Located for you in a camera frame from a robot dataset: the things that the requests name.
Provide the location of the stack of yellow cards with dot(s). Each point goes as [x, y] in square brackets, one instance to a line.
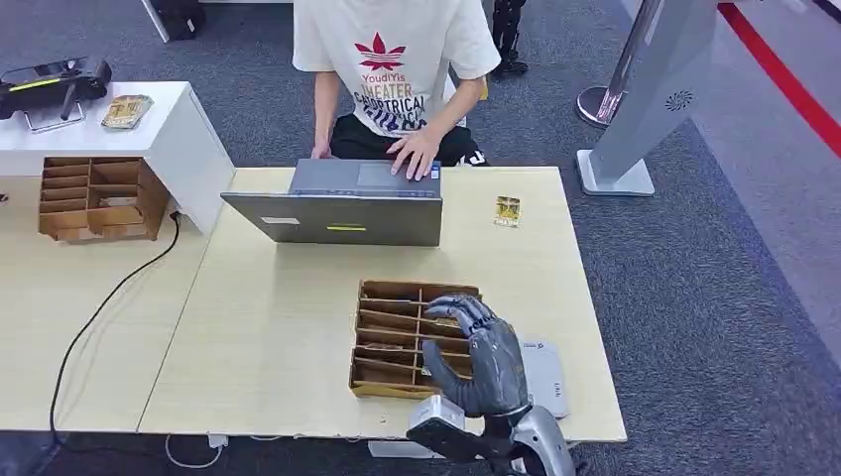
[127, 111]

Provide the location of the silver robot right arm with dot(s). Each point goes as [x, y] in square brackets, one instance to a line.
[545, 440]

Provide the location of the chrome stanchion post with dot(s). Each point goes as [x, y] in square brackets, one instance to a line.
[599, 104]

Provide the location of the person's left hand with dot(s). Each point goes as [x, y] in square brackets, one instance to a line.
[415, 154]

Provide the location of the black device with yellow stripe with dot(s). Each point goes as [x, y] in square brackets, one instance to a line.
[58, 81]

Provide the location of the person's right hand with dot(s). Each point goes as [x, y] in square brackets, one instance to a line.
[320, 152]

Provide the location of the wooden divided card box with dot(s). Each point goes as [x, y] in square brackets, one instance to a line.
[391, 341]
[98, 199]

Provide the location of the person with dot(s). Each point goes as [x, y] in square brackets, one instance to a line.
[394, 59]

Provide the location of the white box under desk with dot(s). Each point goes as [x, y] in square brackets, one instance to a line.
[387, 450]

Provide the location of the grey laptop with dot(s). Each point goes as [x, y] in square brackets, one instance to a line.
[341, 220]

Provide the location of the pale grey flat device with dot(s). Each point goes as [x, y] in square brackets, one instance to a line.
[546, 378]

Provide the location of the white cabinet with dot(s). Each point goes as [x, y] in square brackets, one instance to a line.
[177, 140]

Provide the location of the yellow printed card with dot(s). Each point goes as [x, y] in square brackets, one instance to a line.
[507, 211]

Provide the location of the silver kiosk stand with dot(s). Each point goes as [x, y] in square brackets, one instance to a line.
[660, 85]

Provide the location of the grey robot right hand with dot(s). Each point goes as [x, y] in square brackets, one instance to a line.
[496, 368]

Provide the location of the black legs and feet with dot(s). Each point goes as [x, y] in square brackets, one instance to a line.
[509, 36]

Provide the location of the clear acrylic stand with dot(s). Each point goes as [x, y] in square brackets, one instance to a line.
[54, 120]

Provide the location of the black bin with white post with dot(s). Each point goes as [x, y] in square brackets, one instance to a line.
[177, 16]

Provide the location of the white power adapter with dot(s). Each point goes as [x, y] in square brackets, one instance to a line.
[217, 441]

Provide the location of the yellow framed sign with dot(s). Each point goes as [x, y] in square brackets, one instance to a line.
[484, 90]

